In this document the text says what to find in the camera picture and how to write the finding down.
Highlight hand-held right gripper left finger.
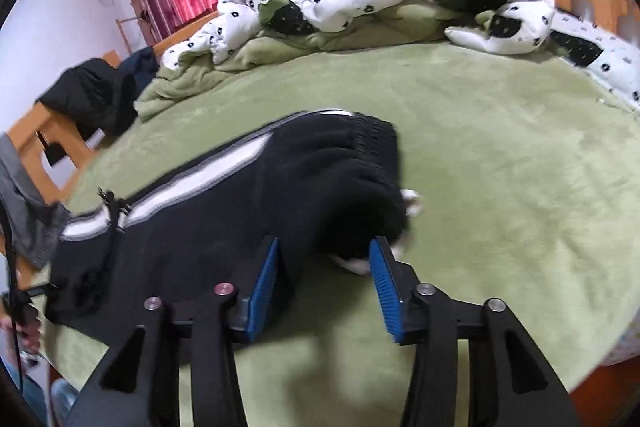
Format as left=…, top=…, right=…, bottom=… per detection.
left=65, top=234, right=281, bottom=427

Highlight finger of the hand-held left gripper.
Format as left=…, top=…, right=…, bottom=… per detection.
left=20, top=284, right=58, bottom=300

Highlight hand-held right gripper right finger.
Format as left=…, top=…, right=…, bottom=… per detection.
left=368, top=234, right=584, bottom=427

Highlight black pants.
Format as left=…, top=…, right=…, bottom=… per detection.
left=45, top=108, right=426, bottom=334

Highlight person's left hand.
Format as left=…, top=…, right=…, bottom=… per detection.
left=0, top=313, right=41, bottom=359

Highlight person's blue jeans leg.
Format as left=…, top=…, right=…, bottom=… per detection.
left=0, top=357, right=83, bottom=427

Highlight grey jeans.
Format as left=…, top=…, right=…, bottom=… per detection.
left=0, top=134, right=72, bottom=271

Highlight green fleece bed sheet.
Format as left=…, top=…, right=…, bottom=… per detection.
left=35, top=39, right=640, bottom=427

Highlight black jacket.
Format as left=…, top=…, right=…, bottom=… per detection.
left=37, top=57, right=144, bottom=141

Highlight crumpled green blanket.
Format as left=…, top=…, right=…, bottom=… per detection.
left=134, top=2, right=483, bottom=124

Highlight navy garment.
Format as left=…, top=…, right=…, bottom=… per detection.
left=117, top=47, right=162, bottom=84

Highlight wooden coat rack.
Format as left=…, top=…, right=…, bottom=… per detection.
left=115, top=8, right=157, bottom=54

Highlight floral pillow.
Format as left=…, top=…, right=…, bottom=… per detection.
left=547, top=9, right=640, bottom=111

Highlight wooden bed frame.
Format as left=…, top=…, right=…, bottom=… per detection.
left=6, top=0, right=640, bottom=427

